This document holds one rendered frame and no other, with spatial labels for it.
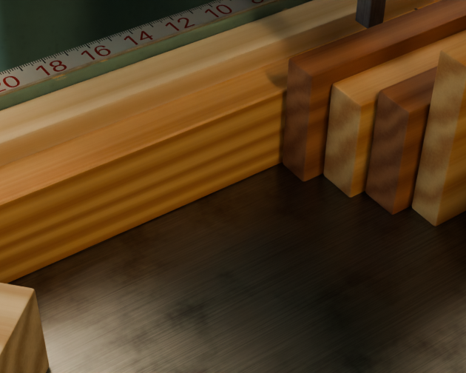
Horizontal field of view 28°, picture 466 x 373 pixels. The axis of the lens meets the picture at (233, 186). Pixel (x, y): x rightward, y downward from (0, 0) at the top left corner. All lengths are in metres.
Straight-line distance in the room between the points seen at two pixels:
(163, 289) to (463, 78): 0.14
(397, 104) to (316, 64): 0.04
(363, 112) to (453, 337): 0.09
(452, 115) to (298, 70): 0.06
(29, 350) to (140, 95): 0.12
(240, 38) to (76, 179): 0.10
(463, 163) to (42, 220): 0.17
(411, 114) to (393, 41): 0.05
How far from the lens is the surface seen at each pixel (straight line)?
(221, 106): 0.38
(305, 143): 0.39
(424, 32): 0.41
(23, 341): 0.31
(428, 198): 0.39
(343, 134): 0.39
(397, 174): 0.38
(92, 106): 0.37
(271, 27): 0.41
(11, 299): 0.31
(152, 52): 0.39
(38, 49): 0.55
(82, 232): 0.37
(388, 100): 0.37
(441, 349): 0.35
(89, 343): 0.34
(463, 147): 0.37
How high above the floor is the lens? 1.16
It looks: 41 degrees down
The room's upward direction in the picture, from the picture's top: 1 degrees clockwise
